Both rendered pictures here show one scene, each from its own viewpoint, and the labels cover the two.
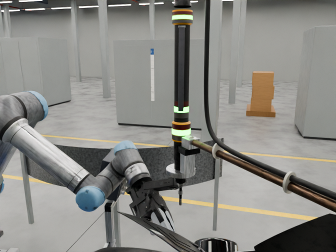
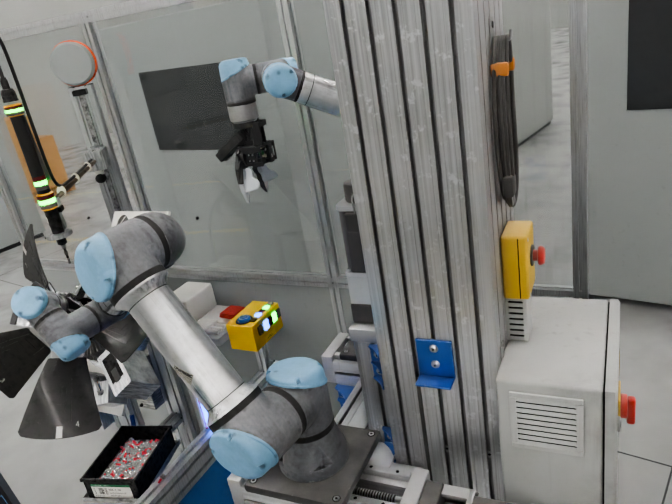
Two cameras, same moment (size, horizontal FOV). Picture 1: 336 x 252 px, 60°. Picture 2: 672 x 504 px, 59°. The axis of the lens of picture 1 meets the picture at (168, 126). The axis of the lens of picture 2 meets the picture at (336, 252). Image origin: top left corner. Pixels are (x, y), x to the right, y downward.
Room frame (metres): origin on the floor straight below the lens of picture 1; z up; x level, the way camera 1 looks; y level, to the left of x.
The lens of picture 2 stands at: (1.82, 1.31, 1.90)
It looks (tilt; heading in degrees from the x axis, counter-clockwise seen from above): 22 degrees down; 204
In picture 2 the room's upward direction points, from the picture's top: 10 degrees counter-clockwise
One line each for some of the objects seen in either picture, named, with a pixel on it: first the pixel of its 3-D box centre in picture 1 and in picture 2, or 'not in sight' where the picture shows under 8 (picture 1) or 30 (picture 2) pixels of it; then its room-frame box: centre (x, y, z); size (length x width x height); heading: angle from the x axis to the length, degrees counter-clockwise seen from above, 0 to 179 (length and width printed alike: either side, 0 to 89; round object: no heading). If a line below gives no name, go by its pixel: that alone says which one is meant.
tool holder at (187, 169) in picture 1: (183, 154); (55, 218); (0.64, -0.04, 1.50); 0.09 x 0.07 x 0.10; 29
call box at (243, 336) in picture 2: not in sight; (255, 327); (0.40, 0.36, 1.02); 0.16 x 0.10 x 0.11; 174
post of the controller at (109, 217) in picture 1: (109, 223); not in sight; (1.22, 0.27, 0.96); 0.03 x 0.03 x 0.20; 84
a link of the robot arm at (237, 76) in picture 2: not in sight; (238, 81); (0.46, 0.52, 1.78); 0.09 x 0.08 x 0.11; 119
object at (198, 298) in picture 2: not in sight; (187, 302); (0.06, -0.16, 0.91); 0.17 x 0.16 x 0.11; 174
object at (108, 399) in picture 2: not in sight; (110, 393); (0.65, -0.06, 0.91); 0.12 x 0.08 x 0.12; 174
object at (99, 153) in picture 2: not in sight; (97, 158); (0.11, -0.34, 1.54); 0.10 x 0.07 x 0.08; 29
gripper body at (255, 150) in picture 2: not in sight; (252, 143); (0.46, 0.53, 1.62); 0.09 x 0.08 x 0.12; 84
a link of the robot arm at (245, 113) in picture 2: not in sight; (244, 112); (0.45, 0.52, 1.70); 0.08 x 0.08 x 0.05
